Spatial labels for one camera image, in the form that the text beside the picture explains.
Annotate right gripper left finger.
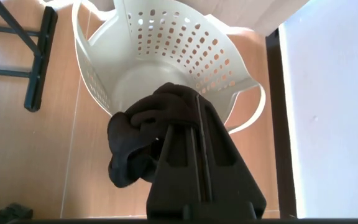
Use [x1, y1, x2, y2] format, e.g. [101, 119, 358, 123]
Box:
[146, 123, 203, 218]

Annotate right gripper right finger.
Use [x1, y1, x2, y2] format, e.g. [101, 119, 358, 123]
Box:
[196, 95, 267, 218]

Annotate black clothes rack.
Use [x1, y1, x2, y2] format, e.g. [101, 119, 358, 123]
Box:
[0, 0, 58, 113]

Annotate white laundry basket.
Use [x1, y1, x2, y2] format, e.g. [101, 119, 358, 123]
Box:
[72, 0, 266, 135]

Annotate black garment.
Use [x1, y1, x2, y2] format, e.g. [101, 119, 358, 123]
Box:
[106, 82, 204, 189]

